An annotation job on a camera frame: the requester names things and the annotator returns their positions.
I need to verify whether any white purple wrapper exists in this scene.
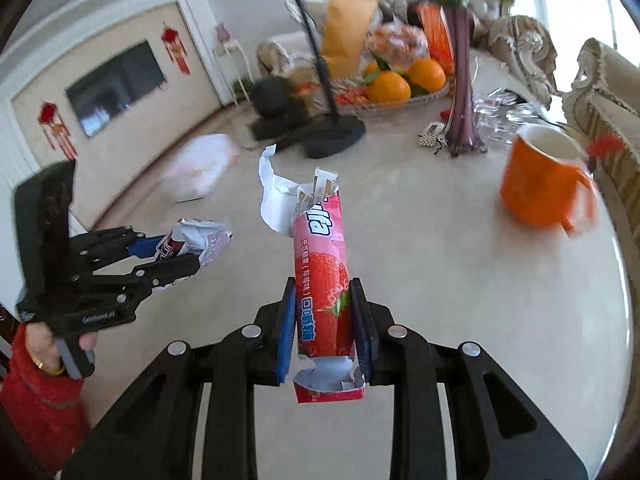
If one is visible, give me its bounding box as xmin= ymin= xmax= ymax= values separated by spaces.
xmin=154 ymin=219 xmax=233 ymax=268

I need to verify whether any pink strawberry candy box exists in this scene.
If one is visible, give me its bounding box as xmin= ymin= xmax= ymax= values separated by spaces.
xmin=258 ymin=145 xmax=366 ymax=403

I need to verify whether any person's left hand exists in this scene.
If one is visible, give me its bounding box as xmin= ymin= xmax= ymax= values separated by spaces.
xmin=24 ymin=323 xmax=67 ymax=377

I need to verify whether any red chinese knot decoration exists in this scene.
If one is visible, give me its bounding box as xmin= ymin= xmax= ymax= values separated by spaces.
xmin=160 ymin=25 xmax=191 ymax=75

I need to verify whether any white side stand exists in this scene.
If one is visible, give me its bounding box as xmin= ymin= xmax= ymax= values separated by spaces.
xmin=213 ymin=22 xmax=255 ymax=105

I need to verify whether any orange mug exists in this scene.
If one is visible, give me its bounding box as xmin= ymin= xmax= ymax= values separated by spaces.
xmin=500 ymin=124 xmax=597 ymax=235

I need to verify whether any black phone stand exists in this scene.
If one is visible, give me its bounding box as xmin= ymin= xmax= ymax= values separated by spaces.
xmin=277 ymin=0 xmax=367 ymax=159

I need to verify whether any purple glass vase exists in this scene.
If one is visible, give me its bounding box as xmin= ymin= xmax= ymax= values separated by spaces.
xmin=444 ymin=6 xmax=484 ymax=157

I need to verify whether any orange fruit middle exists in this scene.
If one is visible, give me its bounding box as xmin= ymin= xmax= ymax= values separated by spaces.
xmin=367 ymin=70 xmax=411 ymax=105

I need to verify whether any beige couch right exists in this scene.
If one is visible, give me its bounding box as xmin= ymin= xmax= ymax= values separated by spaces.
xmin=561 ymin=37 xmax=640 ymax=281

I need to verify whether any yellow paper bag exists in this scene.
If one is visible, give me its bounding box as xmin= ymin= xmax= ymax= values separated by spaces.
xmin=321 ymin=0 xmax=378 ymax=80

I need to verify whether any orange fruit right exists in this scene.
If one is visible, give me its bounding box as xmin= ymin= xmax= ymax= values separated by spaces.
xmin=407 ymin=58 xmax=447 ymax=93

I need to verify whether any red snack bag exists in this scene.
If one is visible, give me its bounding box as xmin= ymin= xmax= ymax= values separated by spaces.
xmin=416 ymin=2 xmax=456 ymax=76

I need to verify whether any wall television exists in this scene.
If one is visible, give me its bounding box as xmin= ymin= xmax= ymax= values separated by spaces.
xmin=65 ymin=41 xmax=166 ymax=138

